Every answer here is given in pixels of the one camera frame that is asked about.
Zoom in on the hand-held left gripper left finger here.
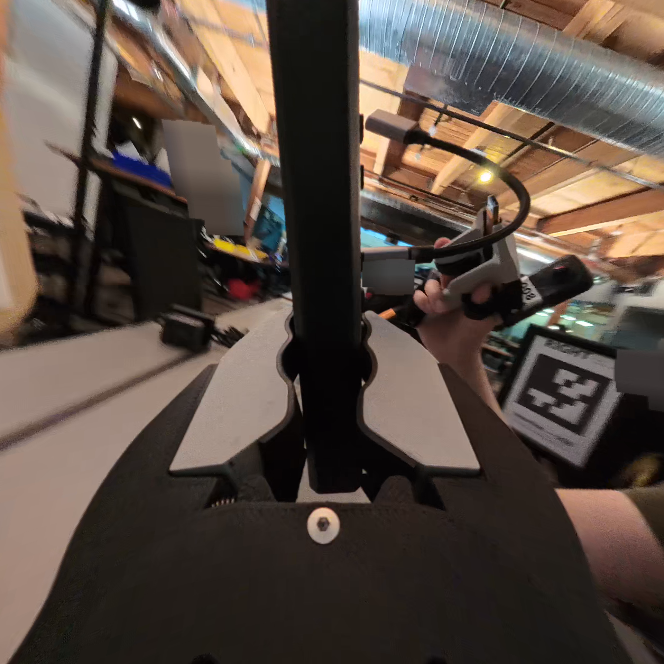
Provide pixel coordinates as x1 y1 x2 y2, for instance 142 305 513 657
169 311 304 494

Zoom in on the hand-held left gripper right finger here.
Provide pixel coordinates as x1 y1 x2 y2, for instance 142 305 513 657
360 310 481 491

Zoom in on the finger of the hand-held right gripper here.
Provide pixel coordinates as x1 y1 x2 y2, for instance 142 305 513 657
447 210 521 285

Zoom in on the black usb cable grey plug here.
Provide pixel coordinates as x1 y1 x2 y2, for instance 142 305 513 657
361 110 531 264

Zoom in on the black usb hub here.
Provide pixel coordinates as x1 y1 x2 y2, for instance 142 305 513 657
266 0 365 495

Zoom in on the person's right forearm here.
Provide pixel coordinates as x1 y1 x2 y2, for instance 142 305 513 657
441 360 664 612

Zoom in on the person's right hand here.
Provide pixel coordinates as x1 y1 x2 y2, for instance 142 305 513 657
413 237 502 365

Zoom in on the black power adapter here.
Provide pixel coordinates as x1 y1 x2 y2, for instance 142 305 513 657
159 305 218 354

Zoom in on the black white marker sign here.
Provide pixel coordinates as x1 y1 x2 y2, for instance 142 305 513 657
499 324 623 470

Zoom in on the yellow box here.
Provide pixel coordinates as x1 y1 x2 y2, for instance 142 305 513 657
212 236 269 262

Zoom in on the black storage rack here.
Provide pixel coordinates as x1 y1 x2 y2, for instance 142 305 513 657
21 0 204 333

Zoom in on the olive shirt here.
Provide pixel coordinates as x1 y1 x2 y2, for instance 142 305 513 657
621 481 664 546

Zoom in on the blue storage bin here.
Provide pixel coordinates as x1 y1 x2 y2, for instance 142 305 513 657
111 150 174 190

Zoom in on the silver ventilation duct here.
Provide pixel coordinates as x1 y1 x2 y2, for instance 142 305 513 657
358 0 664 156

